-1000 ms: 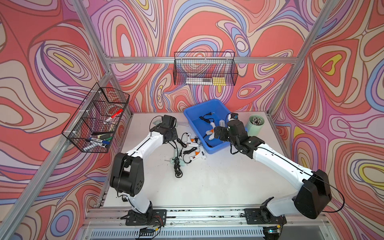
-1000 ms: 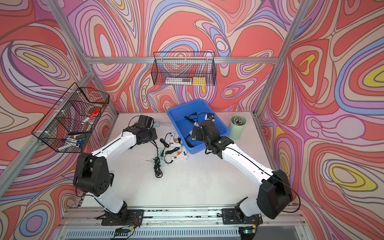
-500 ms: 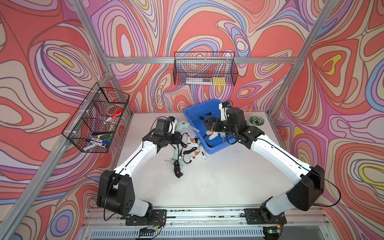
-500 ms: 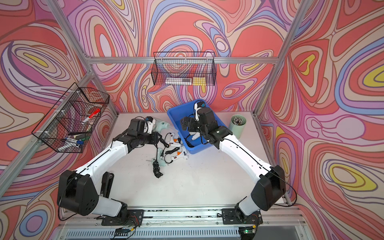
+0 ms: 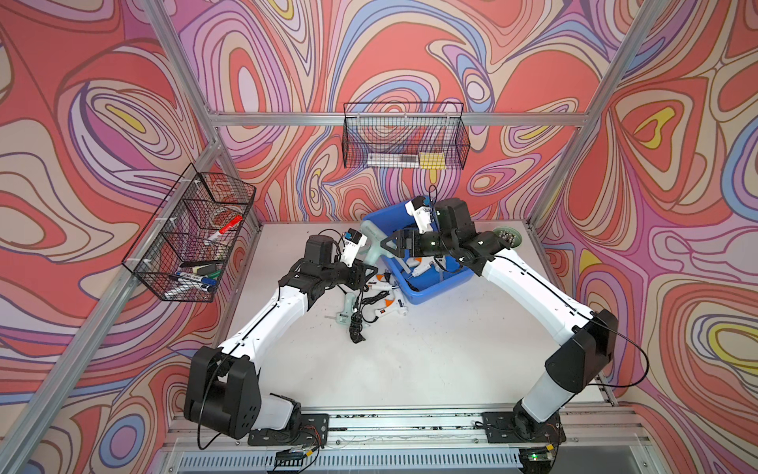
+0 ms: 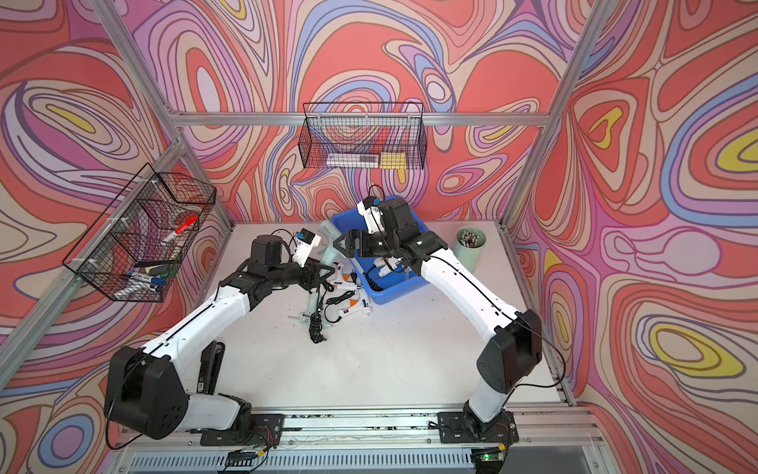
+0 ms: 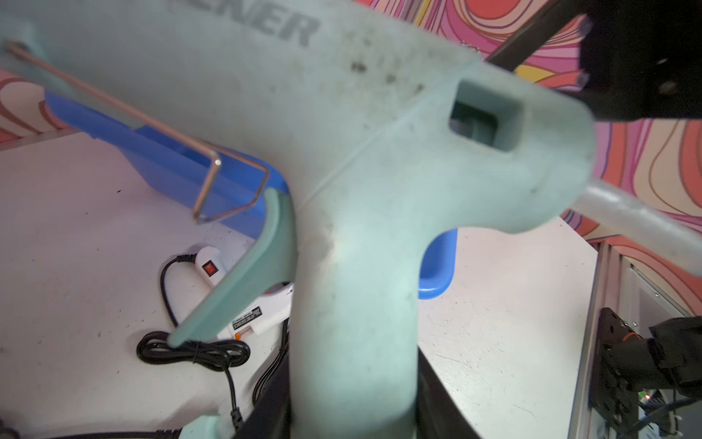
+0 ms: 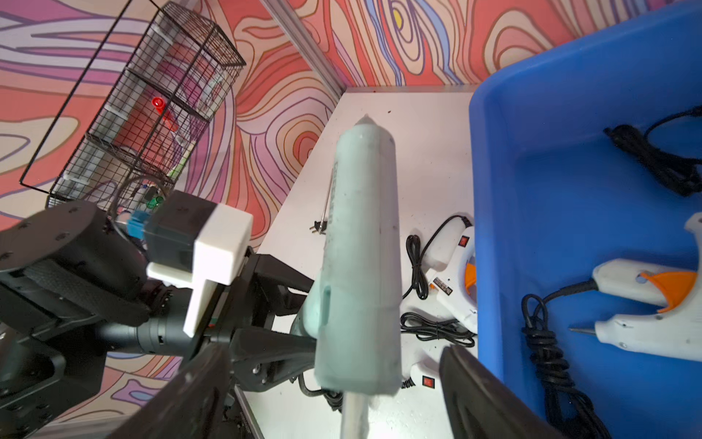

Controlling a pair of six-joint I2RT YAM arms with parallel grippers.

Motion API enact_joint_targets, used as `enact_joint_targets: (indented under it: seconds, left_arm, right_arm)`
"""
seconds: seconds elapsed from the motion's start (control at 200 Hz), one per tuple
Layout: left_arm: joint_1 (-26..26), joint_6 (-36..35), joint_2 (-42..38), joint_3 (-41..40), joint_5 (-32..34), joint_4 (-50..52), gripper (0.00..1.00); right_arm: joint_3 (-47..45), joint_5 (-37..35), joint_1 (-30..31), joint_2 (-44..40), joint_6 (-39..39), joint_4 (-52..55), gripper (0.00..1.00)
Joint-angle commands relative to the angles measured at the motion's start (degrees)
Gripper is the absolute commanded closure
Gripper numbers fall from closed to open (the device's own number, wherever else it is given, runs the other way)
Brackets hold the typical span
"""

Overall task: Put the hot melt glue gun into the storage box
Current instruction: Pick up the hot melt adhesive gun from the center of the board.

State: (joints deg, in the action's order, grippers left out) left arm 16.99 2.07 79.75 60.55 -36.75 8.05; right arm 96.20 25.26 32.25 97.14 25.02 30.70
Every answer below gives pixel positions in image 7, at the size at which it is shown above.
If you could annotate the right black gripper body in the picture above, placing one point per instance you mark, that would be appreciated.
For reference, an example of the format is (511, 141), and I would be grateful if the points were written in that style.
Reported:
(642, 58)

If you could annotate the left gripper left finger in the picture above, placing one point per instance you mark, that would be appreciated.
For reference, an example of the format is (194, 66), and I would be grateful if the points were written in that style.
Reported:
(271, 416)

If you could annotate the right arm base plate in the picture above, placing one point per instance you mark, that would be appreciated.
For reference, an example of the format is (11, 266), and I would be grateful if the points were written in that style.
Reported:
(641, 382)

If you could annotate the blue plastic storage box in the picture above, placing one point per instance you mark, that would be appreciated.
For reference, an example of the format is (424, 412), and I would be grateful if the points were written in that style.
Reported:
(178, 172)

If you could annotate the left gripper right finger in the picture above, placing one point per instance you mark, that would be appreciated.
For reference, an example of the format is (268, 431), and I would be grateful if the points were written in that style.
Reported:
(437, 415)

